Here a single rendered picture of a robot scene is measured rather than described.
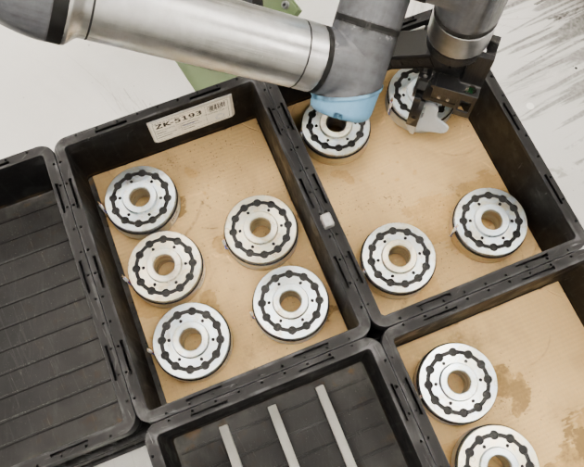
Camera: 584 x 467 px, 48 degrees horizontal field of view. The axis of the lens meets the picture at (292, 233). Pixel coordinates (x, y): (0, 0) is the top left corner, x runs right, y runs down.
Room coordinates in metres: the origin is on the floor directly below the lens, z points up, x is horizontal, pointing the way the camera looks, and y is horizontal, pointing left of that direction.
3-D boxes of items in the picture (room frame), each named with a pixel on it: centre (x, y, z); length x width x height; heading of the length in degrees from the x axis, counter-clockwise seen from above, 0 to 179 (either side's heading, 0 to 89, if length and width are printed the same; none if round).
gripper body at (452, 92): (0.48, -0.21, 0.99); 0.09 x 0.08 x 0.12; 69
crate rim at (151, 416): (0.28, 0.11, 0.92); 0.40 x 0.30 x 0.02; 20
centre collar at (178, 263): (0.26, 0.18, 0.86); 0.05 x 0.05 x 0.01
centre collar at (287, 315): (0.20, 0.00, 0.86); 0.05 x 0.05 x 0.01
